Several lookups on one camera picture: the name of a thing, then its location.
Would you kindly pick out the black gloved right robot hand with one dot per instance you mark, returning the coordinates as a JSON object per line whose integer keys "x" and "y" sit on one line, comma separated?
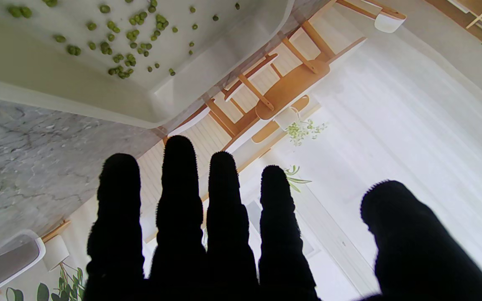
{"x": 228, "y": 251}

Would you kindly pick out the scattered green beans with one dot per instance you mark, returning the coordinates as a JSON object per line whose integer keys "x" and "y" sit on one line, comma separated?
{"x": 73, "y": 50}

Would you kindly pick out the cream baking tray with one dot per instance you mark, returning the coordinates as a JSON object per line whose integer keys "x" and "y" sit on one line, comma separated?
{"x": 36, "y": 83}

